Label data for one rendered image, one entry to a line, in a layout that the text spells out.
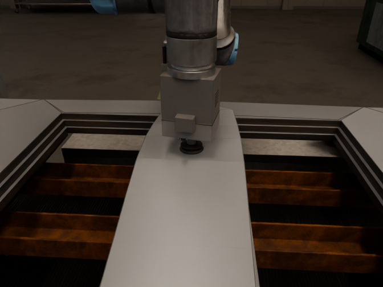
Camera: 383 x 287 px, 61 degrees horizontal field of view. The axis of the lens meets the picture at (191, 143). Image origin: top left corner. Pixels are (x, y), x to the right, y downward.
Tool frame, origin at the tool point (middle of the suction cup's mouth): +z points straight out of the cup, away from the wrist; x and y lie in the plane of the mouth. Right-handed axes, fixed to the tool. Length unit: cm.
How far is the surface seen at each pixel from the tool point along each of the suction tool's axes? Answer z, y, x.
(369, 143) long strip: 4.3, 34.1, 21.2
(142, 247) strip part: 1.7, -0.8, -21.1
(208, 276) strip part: 2.2, 8.2, -22.6
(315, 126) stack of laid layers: 6.1, 23.9, 30.8
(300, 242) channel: 22.8, 22.5, 6.9
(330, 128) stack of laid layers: 6.3, 27.5, 30.8
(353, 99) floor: 92, 90, 290
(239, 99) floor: 92, -20, 260
